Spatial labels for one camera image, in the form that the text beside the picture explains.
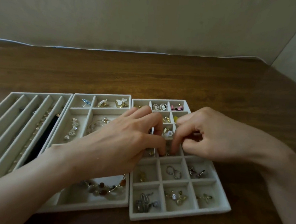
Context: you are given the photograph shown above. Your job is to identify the person's right hand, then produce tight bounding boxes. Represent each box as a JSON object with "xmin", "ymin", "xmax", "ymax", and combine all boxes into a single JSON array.
[{"xmin": 170, "ymin": 104, "xmax": 263, "ymax": 165}]

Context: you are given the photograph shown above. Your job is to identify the person's left hand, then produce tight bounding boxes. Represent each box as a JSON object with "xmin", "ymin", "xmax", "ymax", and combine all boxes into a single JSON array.
[{"xmin": 66, "ymin": 101, "xmax": 169, "ymax": 185}]

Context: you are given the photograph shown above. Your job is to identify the person's right forearm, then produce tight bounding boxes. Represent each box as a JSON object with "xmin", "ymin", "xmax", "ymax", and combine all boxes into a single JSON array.
[{"xmin": 247, "ymin": 127, "xmax": 296, "ymax": 224}]

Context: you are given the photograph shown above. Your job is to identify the person's left forearm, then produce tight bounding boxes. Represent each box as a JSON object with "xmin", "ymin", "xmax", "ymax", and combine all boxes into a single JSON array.
[{"xmin": 0, "ymin": 139, "xmax": 79, "ymax": 224}]

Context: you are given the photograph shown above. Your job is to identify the gold crystal earrings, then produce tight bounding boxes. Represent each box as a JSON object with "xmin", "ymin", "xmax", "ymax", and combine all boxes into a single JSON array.
[{"xmin": 164, "ymin": 190, "xmax": 188, "ymax": 206}]

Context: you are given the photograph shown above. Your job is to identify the gold bow earring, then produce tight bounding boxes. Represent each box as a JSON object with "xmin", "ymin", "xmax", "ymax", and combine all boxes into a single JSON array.
[{"xmin": 196, "ymin": 193, "xmax": 214, "ymax": 204}]

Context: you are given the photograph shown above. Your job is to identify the white butterfly earrings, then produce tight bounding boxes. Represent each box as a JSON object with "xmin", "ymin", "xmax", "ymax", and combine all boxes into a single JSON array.
[{"xmin": 115, "ymin": 98, "xmax": 128, "ymax": 109}]

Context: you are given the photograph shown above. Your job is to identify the gold pearl bangle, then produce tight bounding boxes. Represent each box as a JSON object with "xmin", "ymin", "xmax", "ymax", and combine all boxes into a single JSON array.
[{"xmin": 87, "ymin": 116, "xmax": 112, "ymax": 136}]

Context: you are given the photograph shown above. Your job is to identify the grey grid jewellery tray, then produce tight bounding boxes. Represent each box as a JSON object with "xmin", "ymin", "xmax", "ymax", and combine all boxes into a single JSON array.
[{"xmin": 124, "ymin": 97, "xmax": 238, "ymax": 224}]

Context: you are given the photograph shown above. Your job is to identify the grey wide-compartment jewellery tray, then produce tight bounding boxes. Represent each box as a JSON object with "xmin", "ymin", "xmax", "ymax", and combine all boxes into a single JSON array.
[{"xmin": 35, "ymin": 89, "xmax": 136, "ymax": 219}]

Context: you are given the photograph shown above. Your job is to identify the black velvet choker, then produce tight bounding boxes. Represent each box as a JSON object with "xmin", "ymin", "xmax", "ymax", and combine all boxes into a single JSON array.
[{"xmin": 23, "ymin": 111, "xmax": 61, "ymax": 168}]

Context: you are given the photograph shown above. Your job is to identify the grey long-slot jewellery tray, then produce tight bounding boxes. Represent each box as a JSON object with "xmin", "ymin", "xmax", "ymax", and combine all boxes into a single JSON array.
[{"xmin": 0, "ymin": 89, "xmax": 74, "ymax": 192}]

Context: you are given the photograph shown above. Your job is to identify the silver infinity ring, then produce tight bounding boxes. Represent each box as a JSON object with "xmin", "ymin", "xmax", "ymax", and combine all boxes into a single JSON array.
[{"xmin": 166, "ymin": 165, "xmax": 183, "ymax": 180}]

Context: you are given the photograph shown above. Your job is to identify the silver snake ring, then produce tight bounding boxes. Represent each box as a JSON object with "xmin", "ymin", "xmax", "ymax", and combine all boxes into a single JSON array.
[{"xmin": 135, "ymin": 191, "xmax": 159, "ymax": 214}]

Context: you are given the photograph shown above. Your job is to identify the brown beaded bracelet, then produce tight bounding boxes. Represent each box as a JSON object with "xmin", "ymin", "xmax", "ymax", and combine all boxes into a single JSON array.
[{"xmin": 79, "ymin": 172, "xmax": 128, "ymax": 198}]

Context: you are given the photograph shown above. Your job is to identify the white clover bracelet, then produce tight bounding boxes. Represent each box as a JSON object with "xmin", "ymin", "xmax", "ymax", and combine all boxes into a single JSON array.
[{"xmin": 64, "ymin": 117, "xmax": 80, "ymax": 141}]

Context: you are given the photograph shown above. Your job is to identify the pearl chain necklace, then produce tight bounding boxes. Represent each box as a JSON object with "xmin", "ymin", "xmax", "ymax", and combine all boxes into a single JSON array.
[{"xmin": 8, "ymin": 107, "xmax": 51, "ymax": 175}]

